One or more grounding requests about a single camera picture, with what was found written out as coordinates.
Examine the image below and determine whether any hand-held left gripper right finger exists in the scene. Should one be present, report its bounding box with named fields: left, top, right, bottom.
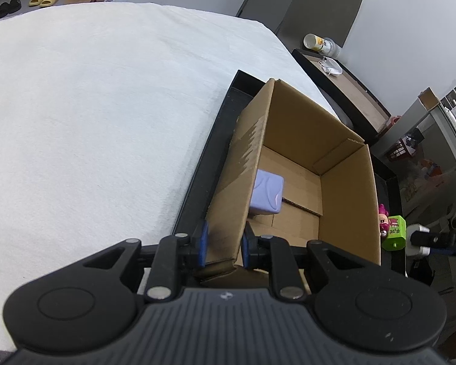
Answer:
left=241, top=231, right=367, bottom=300

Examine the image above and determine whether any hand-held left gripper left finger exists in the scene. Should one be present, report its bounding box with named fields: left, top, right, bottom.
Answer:
left=82, top=221, right=209, bottom=300

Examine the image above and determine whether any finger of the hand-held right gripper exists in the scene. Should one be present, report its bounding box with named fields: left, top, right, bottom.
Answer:
left=410, top=230, right=456, bottom=257

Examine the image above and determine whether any white plastic block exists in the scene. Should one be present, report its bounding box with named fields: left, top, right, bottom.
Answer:
left=406, top=224, right=431, bottom=259

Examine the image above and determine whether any green box toy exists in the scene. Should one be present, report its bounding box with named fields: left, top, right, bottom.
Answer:
left=382, top=215, right=408, bottom=252

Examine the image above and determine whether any purple cube toy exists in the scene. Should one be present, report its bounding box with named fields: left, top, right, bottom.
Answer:
left=250, top=169, right=285, bottom=215

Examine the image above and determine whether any pink monster toy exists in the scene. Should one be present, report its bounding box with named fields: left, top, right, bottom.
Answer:
left=377, top=203, right=392, bottom=238

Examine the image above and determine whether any brown cardboard box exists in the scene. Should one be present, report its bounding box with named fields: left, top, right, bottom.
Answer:
left=199, top=78, right=382, bottom=288

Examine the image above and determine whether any black tray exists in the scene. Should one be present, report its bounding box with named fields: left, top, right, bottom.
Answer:
left=171, top=69, right=409, bottom=279

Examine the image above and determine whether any red basket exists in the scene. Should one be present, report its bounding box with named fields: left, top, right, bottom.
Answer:
left=385, top=137, right=419, bottom=162

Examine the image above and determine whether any dark wooden nightstand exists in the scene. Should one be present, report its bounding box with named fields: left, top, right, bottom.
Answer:
left=291, top=48, right=392, bottom=146

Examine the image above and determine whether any white face mask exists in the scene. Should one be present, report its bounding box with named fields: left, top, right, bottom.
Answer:
left=319, top=57, right=344, bottom=77

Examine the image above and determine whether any grey padded headboard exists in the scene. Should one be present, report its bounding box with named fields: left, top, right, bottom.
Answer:
left=236, top=0, right=364, bottom=47

